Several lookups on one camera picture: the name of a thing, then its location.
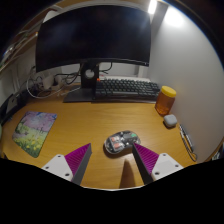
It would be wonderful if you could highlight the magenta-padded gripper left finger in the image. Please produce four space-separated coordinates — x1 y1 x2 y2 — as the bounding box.
41 143 93 186

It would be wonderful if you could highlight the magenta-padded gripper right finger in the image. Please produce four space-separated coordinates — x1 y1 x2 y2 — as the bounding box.
132 143 184 185

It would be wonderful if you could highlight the transparent computer mouse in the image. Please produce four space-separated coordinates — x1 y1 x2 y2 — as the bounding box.
103 129 142 155

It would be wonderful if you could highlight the cherry blossom print mouse pad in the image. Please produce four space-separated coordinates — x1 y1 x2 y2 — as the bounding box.
11 110 58 159

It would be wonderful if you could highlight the silver pen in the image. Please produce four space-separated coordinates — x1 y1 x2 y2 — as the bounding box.
178 123 195 153

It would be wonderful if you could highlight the white earbuds case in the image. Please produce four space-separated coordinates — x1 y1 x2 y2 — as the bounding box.
163 114 178 128

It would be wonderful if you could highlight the orange jar with yellow lid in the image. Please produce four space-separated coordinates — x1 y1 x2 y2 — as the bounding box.
154 85 177 116

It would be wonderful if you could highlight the silver mini computer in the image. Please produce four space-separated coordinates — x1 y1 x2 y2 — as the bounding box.
5 94 20 115

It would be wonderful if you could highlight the dark grey mechanical keyboard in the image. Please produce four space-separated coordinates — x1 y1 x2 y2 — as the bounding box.
94 78 162 103

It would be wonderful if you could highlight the white power strip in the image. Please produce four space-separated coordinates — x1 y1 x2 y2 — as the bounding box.
39 74 64 92

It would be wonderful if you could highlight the black curved monitor with stand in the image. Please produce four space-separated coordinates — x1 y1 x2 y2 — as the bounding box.
34 4 153 104

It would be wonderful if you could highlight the white cable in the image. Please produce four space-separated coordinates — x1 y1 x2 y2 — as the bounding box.
25 71 82 100

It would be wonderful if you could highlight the wooden wall shelf unit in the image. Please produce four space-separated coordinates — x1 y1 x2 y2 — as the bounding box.
0 29 39 73

